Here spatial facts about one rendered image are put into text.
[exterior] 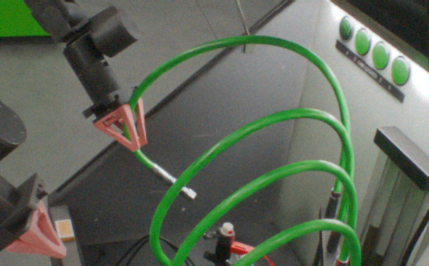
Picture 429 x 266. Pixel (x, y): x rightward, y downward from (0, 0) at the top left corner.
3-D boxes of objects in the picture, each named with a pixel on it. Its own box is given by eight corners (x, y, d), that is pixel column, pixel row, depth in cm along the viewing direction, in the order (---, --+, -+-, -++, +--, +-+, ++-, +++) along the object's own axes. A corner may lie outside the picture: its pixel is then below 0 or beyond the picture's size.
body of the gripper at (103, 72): (142, 91, 105) (119, 55, 105) (115, 103, 96) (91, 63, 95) (115, 108, 108) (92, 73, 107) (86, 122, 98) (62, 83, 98)
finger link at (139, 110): (163, 132, 105) (135, 86, 104) (147, 143, 98) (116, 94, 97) (134, 150, 107) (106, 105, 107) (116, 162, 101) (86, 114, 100)
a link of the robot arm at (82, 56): (68, 46, 105) (53, 49, 99) (99, 25, 103) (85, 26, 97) (89, 80, 105) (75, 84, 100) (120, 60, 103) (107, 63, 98)
